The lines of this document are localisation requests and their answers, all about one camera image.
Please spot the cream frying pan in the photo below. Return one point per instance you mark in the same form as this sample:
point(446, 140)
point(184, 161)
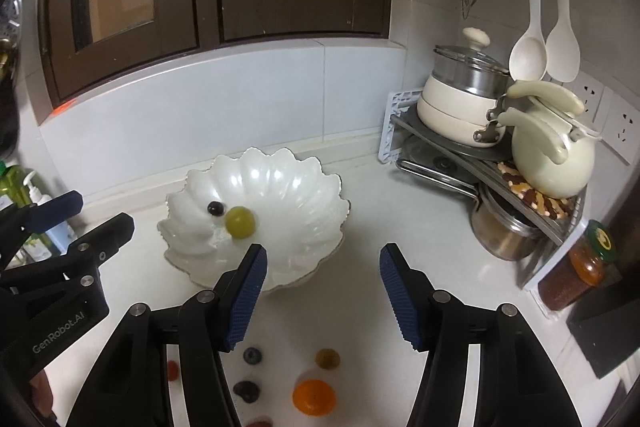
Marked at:
point(445, 124)

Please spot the glass pot lid cream knob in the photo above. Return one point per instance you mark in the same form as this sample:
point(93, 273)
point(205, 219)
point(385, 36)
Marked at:
point(475, 39)

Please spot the cream serving spoon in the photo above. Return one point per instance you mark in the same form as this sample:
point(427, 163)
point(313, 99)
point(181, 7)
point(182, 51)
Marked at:
point(527, 54)

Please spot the person's left hand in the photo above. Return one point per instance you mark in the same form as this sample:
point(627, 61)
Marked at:
point(42, 394)

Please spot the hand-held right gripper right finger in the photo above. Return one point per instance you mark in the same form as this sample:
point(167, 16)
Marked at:
point(397, 297)

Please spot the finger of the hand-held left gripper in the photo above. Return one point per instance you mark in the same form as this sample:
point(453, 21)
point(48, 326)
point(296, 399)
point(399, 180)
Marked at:
point(107, 237)
point(55, 207)

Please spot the white plastic rack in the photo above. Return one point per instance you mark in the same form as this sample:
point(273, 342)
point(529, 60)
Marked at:
point(395, 127)

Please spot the grey corner shelf rack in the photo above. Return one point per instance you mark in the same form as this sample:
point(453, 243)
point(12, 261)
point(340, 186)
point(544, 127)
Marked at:
point(500, 169)

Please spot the blueberry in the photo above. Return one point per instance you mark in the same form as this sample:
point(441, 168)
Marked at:
point(252, 355)

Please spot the white pump bottle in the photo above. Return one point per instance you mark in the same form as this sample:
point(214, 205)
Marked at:
point(55, 237)

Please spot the cream round pot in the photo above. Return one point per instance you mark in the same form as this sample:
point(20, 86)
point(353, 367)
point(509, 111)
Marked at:
point(552, 162)

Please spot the dark purple plum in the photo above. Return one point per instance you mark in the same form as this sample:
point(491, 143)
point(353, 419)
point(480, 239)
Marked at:
point(246, 391)

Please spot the brown longan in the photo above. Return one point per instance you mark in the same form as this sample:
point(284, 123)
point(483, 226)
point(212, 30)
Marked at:
point(327, 358)

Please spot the dark metal pan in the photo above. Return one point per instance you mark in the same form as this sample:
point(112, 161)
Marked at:
point(7, 122)

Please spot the small dark grape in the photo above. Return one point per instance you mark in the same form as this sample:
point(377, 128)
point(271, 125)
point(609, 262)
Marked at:
point(215, 208)

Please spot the white wall socket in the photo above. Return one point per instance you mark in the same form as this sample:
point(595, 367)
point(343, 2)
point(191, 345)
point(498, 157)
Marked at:
point(592, 99)
point(622, 129)

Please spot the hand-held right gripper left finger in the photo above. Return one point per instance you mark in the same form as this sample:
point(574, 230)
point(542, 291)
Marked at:
point(247, 297)

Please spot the white scalloped bowl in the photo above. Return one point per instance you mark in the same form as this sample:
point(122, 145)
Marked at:
point(290, 197)

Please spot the stainless steel pot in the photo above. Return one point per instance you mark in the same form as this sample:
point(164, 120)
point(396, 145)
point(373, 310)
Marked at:
point(500, 232)

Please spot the glass lid steel rim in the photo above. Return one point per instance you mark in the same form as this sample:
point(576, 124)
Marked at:
point(440, 164)

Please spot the sauce jar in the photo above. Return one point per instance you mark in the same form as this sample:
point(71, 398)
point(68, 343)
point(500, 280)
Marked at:
point(582, 269)

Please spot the black board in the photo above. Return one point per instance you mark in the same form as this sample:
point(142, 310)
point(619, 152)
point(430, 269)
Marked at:
point(600, 337)

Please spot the patterned trivet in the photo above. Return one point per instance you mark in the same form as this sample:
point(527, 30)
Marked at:
point(525, 197)

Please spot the red cherry tomato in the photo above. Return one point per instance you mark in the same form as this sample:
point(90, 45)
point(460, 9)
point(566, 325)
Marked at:
point(261, 422)
point(172, 369)

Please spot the small orange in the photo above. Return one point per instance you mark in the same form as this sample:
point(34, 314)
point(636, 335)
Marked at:
point(313, 398)

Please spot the cream rice paddle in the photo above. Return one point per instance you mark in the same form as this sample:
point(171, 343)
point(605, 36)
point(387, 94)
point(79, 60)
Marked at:
point(562, 52)

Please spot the large green grape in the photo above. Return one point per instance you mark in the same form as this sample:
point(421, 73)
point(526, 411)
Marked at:
point(240, 222)

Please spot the steel steamer insert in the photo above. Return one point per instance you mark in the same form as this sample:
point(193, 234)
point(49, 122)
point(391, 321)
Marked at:
point(470, 77)

